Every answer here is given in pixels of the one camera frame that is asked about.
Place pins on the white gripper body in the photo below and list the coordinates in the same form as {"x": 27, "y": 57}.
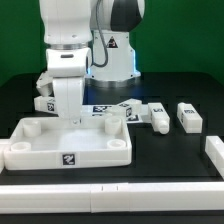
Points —
{"x": 68, "y": 93}

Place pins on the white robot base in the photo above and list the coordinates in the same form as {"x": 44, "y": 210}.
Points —
{"x": 120, "y": 70}

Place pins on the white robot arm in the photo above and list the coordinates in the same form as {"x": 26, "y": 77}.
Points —
{"x": 87, "y": 43}

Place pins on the white desk top tray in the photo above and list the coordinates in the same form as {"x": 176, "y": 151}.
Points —
{"x": 55, "y": 143}

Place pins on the white left barrier block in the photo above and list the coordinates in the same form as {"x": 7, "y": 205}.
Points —
{"x": 3, "y": 144}

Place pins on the white barrier block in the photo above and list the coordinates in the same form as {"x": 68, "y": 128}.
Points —
{"x": 214, "y": 148}
{"x": 3, "y": 144}

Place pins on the white right barrier block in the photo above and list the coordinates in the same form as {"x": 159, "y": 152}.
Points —
{"x": 214, "y": 148}

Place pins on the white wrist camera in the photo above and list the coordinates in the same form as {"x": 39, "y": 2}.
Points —
{"x": 68, "y": 63}

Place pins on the white front barrier rail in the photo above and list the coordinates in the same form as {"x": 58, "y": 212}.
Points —
{"x": 116, "y": 197}

